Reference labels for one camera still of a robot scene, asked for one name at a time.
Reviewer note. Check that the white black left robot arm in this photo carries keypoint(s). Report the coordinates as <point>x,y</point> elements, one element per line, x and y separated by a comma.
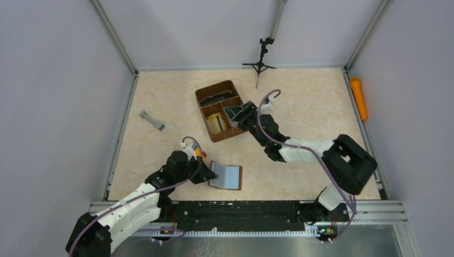
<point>101,233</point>

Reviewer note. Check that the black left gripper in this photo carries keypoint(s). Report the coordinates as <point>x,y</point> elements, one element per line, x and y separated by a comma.
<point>203,173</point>

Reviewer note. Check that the grey plastic dumbbell piece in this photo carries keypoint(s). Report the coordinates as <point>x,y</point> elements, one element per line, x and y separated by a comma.
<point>157,124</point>

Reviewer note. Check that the black cards in basket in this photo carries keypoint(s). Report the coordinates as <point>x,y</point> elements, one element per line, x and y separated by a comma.
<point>216,98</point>

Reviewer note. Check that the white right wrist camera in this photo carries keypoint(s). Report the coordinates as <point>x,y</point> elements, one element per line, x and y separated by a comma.
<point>267,108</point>

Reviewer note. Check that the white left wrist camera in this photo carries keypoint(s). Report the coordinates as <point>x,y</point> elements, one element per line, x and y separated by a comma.
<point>190,149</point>

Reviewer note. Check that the orange cylinder handle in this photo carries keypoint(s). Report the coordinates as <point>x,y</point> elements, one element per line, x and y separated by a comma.
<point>355,85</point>

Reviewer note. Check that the black mini tripod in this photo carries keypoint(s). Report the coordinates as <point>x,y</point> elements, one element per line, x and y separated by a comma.
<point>260,66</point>

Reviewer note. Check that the gold cards in basket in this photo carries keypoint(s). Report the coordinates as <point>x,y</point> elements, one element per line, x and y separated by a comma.
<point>216,123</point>

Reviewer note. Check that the brown leather card holder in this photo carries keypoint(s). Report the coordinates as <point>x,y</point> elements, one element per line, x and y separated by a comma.
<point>229,177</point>

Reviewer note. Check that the brown wicker divided basket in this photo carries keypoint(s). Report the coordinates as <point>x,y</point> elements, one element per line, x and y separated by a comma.
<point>218,88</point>

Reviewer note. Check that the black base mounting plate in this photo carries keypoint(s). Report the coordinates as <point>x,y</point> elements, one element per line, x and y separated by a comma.
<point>249,216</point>

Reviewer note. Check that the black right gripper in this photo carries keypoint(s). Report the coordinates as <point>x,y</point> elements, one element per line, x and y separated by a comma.
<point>249,110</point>

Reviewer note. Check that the silver cards in basket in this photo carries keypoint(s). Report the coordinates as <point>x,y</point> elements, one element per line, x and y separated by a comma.
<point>232,113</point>

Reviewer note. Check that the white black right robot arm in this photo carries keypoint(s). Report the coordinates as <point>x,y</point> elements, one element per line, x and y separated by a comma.
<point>348,166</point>

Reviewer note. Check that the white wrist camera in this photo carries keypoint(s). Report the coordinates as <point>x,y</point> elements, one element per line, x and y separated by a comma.
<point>267,108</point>
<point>190,149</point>

